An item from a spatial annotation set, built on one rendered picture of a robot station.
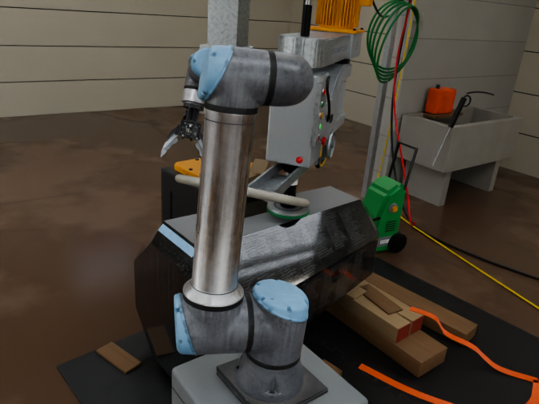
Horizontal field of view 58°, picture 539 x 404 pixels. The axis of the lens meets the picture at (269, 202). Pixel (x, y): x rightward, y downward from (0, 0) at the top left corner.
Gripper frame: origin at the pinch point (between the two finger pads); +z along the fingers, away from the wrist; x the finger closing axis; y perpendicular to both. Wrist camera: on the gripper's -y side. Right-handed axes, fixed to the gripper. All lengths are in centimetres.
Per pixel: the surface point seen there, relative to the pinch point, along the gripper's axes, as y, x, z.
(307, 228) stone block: -60, 72, 18
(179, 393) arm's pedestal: 39, 8, 64
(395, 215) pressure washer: -175, 185, 1
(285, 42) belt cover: -29, 35, -60
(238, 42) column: -114, 27, -80
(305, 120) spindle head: -36, 52, -31
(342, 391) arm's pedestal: 52, 50, 55
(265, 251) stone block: -45, 49, 31
